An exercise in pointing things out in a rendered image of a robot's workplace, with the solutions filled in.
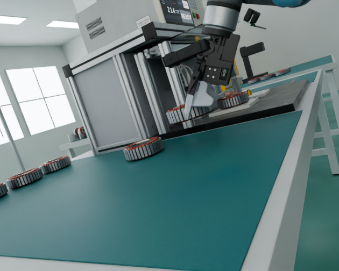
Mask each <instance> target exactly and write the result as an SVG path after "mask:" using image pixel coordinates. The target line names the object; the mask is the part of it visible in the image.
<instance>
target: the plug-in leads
mask: <svg viewBox="0 0 339 271"><path fill-rule="evenodd" d="M180 66H181V68H180ZM180 66H178V67H179V70H180V74H181V73H182V69H184V70H185V72H186V75H187V80H188V83H187V81H186V79H185V77H184V75H183V73H182V77H183V81H184V83H185V87H187V86H188V84H190V80H191V78H190V75H189V73H188V71H187V69H186V67H187V68H189V67H188V66H184V65H183V64H180ZM189 69H190V68H189ZM190 71H191V74H192V73H193V71H192V70H191V69H190Z"/></svg>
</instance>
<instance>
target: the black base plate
mask: <svg viewBox="0 0 339 271"><path fill-rule="evenodd" d="M308 84H309V82H308V79H305V80H301V81H297V82H293V83H290V84H286V85H282V86H279V87H275V88H272V89H270V90H271V91H270V92H269V93H268V94H266V95H265V96H263V97H259V101H258V102H256V103H255V104H254V105H253V106H252V107H250V108H246V109H242V110H238V111H234V112H230V113H225V114H222V115H218V116H214V117H209V115H206V116H204V117H203V118H200V119H196V120H194V121H195V126H193V127H190V128H187V129H184V127H183V124H182V123H179V124H175V125H173V126H171V127H169V129H170V131H169V132H167V133H164V134H160V135H159V133H157V134H156V135H154V136H152V137H161V139H162V140H166V139H170V138H175V137H180V136H185V135H188V134H192V133H197V132H202V131H207V130H212V129H216V128H219V127H224V126H229V125H233V124H238V123H243V122H248V121H251V120H256V119H261V118H265V117H270V116H275V115H279V114H283V113H288V112H292V111H295V109H296V107H297V106H298V104H299V102H300V100H301V98H302V96H303V94H304V92H305V90H306V88H307V86H308ZM217 109H218V108H214V109H212V110H211V112H209V114H210V113H212V112H213V111H215V110H217Z"/></svg>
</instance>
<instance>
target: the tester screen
mask: <svg viewBox="0 0 339 271"><path fill-rule="evenodd" d="M160 2H161V6H162V8H163V12H164V15H165V14H167V15H173V16H178V17H180V18H181V14H180V11H179V9H180V10H184V11H188V12H190V10H189V9H186V8H183V7H180V6H178V4H177V1H176V0H160ZM167 6H169V7H172V8H174V9H175V13H176V14H173V13H168V10H167ZM165 18H166V16H165ZM166 21H168V22H175V23H182V24H189V25H194V23H193V24H191V23H184V22H182V18H181V21H180V20H173V19H167V18H166Z"/></svg>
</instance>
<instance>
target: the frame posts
mask: <svg viewBox="0 0 339 271"><path fill-rule="evenodd" d="M158 46H159V49H160V53H161V56H162V57H163V56H165V54H168V53H170V52H173V50H172V46H171V43H170V40H164V41H161V42H159V43H158ZM133 55H134V57H135V61H136V64H137V67H138V70H139V73H140V76H141V79H142V83H143V86H144V89H145V92H146V95H147V98H148V100H149V104H150V107H151V110H152V113H153V116H154V120H155V122H156V126H157V129H158V132H159V135H160V134H164V133H167V132H169V131H170V128H169V125H168V122H167V119H166V116H165V113H164V110H163V106H162V103H161V100H160V97H159V94H158V91H157V87H156V84H155V81H154V78H153V75H152V72H151V68H150V65H149V62H148V60H147V59H146V57H145V54H144V51H139V52H137V53H135V54H133ZM233 68H234V71H235V73H236V76H237V71H236V67H235V64H234V67H233ZM165 69H166V72H167V76H168V79H169V82H170V85H171V88H172V91H173V95H174V98H175V101H176V104H177V106H179V105H182V104H183V105H184V104H185V103H186V97H187V95H186V92H185V89H184V86H183V82H182V79H181V76H180V72H179V69H178V67H177V66H176V67H174V68H169V67H165ZM233 81H234V85H235V89H236V92H237V93H239V92H242V89H241V85H240V82H239V79H238V78H237V79H233ZM217 88H218V92H219V94H220V93H223V91H222V88H221V85H219V86H217ZM182 124H183V127H184V129H187V128H190V127H193V126H195V121H194V119H192V120H189V121H185V122H183V123H182Z"/></svg>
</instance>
